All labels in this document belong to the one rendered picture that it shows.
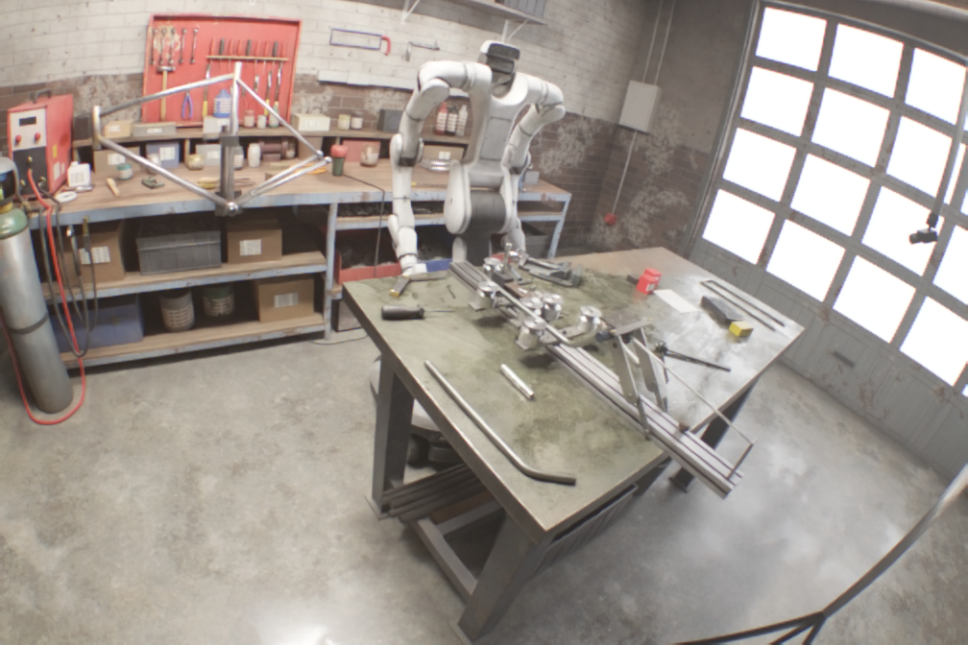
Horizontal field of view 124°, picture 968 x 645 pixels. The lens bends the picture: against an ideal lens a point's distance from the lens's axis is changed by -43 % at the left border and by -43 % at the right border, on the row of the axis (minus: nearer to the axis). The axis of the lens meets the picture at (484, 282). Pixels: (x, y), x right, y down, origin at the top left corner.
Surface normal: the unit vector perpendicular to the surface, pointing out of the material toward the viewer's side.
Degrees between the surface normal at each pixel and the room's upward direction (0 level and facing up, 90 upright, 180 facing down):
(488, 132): 96
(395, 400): 90
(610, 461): 0
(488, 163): 96
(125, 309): 90
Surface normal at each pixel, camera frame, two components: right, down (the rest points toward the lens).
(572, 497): 0.19, -0.89
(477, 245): 0.51, 0.13
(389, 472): 0.58, 0.45
